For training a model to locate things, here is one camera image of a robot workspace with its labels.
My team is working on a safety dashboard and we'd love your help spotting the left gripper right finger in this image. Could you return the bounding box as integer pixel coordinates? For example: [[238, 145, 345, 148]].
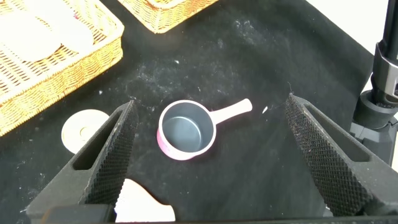
[[284, 93, 398, 218]]

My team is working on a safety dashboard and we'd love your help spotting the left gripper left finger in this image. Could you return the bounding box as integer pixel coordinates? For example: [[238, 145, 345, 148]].
[[25, 99, 140, 224]]

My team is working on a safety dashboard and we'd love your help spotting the pink lotion bottle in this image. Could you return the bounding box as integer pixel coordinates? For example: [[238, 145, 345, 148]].
[[114, 178, 177, 223]]

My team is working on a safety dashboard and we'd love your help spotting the small tin can green label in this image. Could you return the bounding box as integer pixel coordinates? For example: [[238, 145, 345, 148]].
[[61, 108, 110, 155]]

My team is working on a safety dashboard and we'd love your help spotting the pink saucepan with dark inside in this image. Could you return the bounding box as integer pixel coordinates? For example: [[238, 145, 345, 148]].
[[156, 98, 253, 162]]

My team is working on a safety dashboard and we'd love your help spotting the small white bottle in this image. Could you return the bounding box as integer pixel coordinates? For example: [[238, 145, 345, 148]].
[[23, 0, 95, 54]]

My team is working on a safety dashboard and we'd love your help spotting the white soap bar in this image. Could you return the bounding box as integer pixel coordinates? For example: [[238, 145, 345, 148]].
[[0, 11, 62, 63]]

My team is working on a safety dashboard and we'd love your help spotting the wicker basket with brown handles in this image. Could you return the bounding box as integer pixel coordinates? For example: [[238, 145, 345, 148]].
[[0, 0, 125, 138], [116, 0, 220, 34]]

